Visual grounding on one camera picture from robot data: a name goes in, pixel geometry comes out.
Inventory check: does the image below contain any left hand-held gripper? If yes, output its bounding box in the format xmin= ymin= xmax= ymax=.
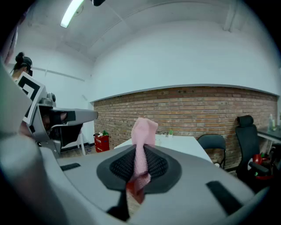
xmin=17 ymin=72 xmax=99 ymax=159

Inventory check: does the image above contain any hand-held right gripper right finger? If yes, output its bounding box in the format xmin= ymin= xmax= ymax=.
xmin=131 ymin=145 xmax=270 ymax=225

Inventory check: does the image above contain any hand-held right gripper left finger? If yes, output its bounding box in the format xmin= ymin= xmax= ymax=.
xmin=40 ymin=144 xmax=137 ymax=225

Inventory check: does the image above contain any pink wiping cloth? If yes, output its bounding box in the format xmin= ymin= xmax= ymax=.
xmin=126 ymin=117 xmax=159 ymax=204

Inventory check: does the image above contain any white side table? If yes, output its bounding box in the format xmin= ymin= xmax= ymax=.
xmin=61 ymin=129 xmax=86 ymax=156

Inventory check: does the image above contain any red box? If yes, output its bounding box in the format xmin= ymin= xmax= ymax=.
xmin=94 ymin=134 xmax=110 ymax=153

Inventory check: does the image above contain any black folding chair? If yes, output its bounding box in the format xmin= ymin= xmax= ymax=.
xmin=197 ymin=134 xmax=227 ymax=170

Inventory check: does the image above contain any black office chair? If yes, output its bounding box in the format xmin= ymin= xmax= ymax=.
xmin=234 ymin=115 xmax=275 ymax=187

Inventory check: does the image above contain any translucent plastic bottle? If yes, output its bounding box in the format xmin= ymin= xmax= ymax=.
xmin=269 ymin=113 xmax=277 ymax=132

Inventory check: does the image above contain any long ceiling light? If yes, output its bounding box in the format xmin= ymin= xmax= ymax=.
xmin=60 ymin=0 xmax=85 ymax=29

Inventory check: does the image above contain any black head-worn camera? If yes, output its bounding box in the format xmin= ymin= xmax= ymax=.
xmin=22 ymin=56 xmax=33 ymax=77

